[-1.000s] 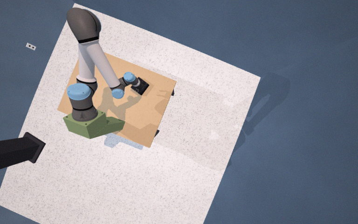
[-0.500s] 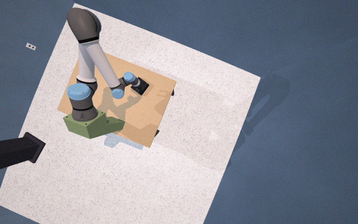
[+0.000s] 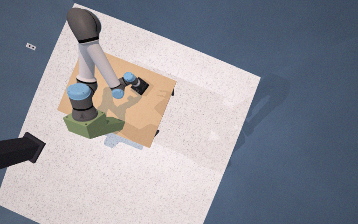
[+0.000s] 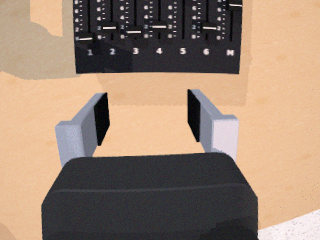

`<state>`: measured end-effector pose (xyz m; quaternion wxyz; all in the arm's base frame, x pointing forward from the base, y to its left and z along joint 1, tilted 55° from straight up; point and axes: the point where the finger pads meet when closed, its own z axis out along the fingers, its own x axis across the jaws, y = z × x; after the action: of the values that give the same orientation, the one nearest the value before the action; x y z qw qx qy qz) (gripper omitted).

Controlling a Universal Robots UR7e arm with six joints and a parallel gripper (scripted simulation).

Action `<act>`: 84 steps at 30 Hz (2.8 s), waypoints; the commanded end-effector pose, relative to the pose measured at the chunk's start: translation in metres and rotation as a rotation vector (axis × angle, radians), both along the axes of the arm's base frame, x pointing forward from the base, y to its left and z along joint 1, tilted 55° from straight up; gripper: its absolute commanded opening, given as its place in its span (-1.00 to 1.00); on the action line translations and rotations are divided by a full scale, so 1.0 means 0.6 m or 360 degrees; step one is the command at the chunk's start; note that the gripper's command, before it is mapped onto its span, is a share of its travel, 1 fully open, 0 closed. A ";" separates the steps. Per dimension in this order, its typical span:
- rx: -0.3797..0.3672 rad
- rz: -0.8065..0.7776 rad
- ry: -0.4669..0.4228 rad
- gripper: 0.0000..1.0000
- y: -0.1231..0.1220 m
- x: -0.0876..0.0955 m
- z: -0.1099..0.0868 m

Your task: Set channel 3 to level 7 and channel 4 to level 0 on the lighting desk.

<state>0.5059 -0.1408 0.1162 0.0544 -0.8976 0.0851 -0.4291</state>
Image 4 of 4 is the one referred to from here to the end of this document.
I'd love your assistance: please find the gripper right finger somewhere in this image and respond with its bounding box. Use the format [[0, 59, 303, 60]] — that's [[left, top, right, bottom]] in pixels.
[[187, 89, 240, 163]]

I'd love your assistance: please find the black lighting desk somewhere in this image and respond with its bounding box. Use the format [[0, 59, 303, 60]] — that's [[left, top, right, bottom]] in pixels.
[[73, 0, 243, 74]]

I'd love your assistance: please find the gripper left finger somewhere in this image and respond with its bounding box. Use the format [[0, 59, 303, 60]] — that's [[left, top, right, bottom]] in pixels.
[[55, 92, 110, 168]]

